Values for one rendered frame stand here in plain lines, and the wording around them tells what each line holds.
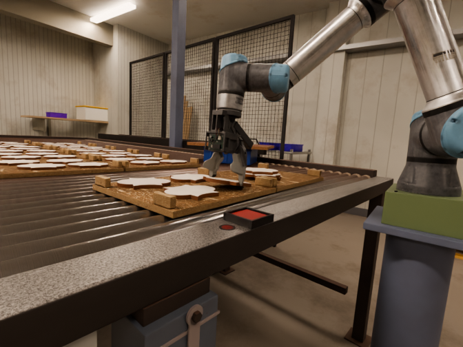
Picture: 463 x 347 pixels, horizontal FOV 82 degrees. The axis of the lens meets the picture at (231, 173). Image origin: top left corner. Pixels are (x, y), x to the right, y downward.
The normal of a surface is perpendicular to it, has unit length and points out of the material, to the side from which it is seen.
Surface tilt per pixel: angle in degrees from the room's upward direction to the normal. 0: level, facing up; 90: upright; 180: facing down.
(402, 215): 90
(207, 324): 90
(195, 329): 90
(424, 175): 71
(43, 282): 0
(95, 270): 0
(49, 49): 90
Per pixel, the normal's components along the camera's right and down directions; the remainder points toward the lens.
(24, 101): 0.81, 0.12
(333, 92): -0.58, 0.08
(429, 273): -0.23, 0.12
